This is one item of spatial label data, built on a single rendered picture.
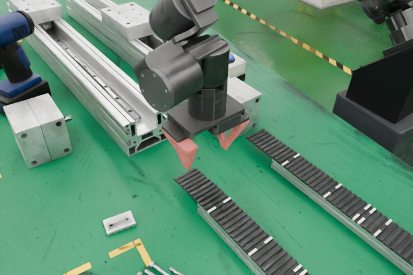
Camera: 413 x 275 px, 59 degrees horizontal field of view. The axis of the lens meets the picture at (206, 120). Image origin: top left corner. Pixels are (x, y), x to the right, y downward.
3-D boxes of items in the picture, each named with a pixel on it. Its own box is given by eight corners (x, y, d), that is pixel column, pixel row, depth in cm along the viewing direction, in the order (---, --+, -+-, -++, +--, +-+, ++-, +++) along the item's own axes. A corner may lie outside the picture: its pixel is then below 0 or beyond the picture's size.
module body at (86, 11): (232, 108, 91) (234, 80, 86) (200, 123, 86) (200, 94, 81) (93, 8, 140) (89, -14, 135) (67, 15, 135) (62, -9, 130)
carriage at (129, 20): (162, 40, 107) (161, 18, 103) (129, 50, 102) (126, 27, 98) (134, 22, 117) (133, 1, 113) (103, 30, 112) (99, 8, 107)
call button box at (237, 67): (245, 80, 102) (247, 60, 98) (218, 91, 97) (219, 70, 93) (226, 68, 107) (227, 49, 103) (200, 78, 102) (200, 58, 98)
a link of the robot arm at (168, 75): (200, -22, 46) (167, 11, 53) (126, 3, 39) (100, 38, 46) (248, 61, 47) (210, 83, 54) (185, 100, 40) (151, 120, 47)
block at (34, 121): (84, 148, 78) (75, 112, 73) (29, 169, 73) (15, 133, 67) (68, 124, 85) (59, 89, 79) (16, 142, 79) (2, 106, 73)
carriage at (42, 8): (66, 26, 113) (61, 5, 109) (29, 35, 107) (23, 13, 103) (47, 10, 123) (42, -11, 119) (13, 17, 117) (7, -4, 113)
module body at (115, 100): (168, 139, 82) (166, 107, 76) (128, 157, 77) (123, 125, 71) (43, 20, 130) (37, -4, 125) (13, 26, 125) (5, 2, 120)
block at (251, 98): (264, 123, 87) (270, 90, 81) (225, 144, 81) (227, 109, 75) (239, 105, 92) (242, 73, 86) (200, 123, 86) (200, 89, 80)
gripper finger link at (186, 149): (163, 161, 59) (159, 116, 54) (198, 143, 63) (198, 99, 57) (187, 187, 55) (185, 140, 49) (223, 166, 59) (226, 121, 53)
